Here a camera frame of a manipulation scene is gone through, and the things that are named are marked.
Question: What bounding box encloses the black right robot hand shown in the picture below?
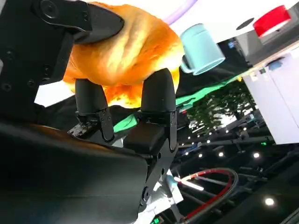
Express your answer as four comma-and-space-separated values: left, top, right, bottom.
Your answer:
0, 0, 180, 224

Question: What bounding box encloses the orange and white toy bread roll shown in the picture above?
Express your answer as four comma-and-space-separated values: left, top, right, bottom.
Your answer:
62, 1, 184, 109

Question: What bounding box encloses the pale green mug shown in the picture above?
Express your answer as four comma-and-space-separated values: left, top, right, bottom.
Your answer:
179, 22, 225, 76

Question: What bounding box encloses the lilac plate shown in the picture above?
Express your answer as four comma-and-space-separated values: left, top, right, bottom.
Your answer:
163, 0, 199, 25

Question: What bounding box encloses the black round table grommet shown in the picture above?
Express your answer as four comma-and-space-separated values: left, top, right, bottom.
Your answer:
235, 20, 254, 30

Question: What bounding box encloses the red round cap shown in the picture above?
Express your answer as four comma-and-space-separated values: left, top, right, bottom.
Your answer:
253, 5, 292, 38

